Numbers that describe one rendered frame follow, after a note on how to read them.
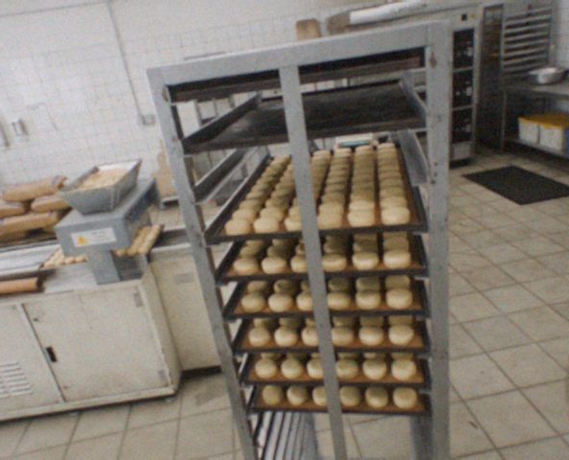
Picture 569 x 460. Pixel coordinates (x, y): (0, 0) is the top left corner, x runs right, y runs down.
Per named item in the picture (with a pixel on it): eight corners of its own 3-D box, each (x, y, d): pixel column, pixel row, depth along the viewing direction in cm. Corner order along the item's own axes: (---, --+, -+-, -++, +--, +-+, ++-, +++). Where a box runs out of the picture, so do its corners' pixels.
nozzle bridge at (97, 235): (76, 288, 226) (53, 227, 213) (120, 233, 292) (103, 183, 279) (141, 279, 225) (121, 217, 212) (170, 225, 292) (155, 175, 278)
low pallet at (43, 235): (-16, 258, 531) (-20, 249, 526) (11, 233, 604) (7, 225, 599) (88, 237, 543) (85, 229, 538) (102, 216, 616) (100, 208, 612)
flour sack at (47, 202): (71, 209, 530) (66, 195, 523) (33, 216, 523) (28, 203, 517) (82, 192, 595) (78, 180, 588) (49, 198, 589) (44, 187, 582)
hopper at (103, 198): (64, 220, 220) (54, 194, 215) (102, 187, 271) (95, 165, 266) (122, 212, 219) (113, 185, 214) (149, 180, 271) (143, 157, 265)
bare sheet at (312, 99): (261, 103, 133) (261, 98, 133) (398, 83, 125) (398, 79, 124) (190, 153, 80) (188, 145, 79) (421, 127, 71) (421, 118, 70)
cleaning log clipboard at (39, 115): (58, 131, 586) (47, 100, 570) (57, 132, 584) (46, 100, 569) (36, 135, 584) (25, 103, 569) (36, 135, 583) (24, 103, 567)
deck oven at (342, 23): (363, 193, 542) (350, 10, 463) (339, 169, 653) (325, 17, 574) (486, 170, 552) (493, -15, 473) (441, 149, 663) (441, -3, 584)
